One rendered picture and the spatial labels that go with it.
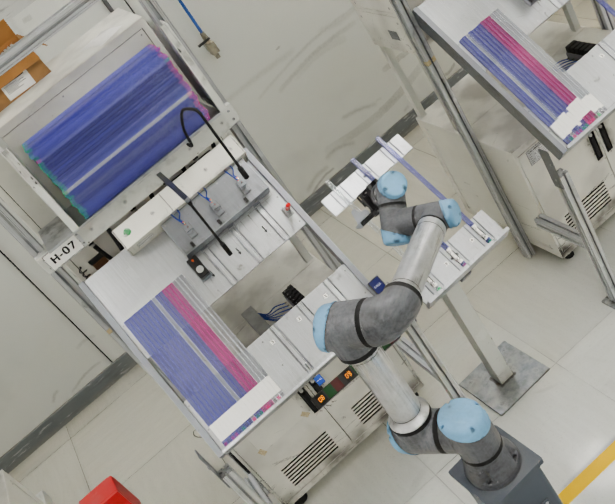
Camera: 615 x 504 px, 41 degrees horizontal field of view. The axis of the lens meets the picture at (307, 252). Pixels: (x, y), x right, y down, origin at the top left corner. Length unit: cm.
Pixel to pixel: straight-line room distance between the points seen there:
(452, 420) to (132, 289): 113
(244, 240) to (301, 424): 76
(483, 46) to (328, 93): 173
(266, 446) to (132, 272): 81
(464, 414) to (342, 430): 110
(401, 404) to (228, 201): 93
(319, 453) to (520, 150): 133
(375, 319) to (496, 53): 133
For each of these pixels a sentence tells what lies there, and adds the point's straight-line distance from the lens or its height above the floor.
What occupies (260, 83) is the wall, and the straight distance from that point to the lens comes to 435.
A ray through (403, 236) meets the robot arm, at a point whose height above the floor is 108.
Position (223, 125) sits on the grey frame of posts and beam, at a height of 133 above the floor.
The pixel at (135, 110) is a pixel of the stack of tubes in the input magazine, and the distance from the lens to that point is 258.
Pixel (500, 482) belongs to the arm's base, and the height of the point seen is 57.
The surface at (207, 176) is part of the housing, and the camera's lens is 268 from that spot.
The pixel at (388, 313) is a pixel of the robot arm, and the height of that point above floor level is 117.
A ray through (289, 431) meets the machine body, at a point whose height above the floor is 34.
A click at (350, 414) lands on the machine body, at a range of 315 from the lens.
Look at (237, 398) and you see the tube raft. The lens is 258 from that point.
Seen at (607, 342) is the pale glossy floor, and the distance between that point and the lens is 318.
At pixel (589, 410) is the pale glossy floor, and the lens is 302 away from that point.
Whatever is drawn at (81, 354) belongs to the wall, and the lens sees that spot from 452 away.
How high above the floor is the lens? 233
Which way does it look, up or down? 32 degrees down
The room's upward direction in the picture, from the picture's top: 36 degrees counter-clockwise
